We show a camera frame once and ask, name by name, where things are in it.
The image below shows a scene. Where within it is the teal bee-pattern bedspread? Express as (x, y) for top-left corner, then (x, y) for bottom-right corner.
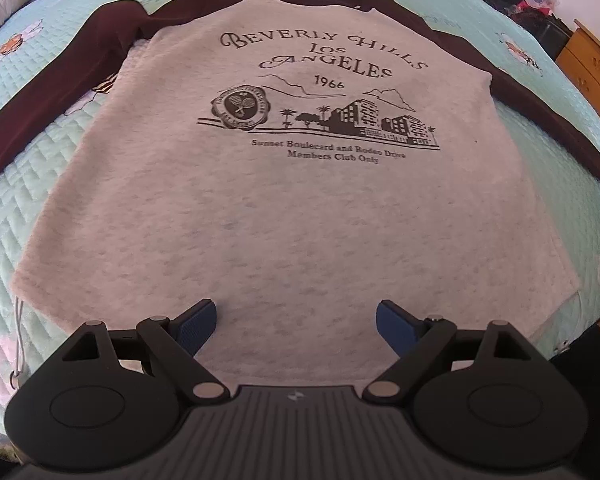
(0, 0), (600, 460)

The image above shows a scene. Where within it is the grey and maroon sweatshirt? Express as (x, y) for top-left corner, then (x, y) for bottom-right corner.
(0, 0), (600, 387)

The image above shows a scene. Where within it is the wooden dresser desk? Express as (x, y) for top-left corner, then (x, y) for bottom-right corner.
(556, 20), (600, 116)

